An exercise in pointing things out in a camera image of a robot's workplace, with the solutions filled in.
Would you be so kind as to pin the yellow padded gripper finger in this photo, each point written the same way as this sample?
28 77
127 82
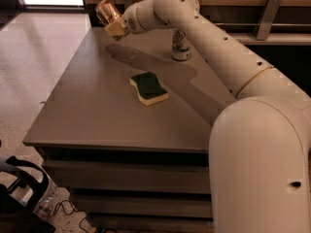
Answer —
117 29

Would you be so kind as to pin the orange soda can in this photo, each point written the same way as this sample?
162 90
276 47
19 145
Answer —
107 13

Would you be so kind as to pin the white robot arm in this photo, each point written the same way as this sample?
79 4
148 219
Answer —
259 145

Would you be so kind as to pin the green white soda can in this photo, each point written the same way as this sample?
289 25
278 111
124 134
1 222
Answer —
180 46

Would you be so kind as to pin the green yellow sponge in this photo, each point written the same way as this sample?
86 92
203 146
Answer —
148 88

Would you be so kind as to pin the grey drawer cabinet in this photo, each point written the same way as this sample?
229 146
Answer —
127 165

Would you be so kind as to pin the right metal bracket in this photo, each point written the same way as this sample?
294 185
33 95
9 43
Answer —
265 23

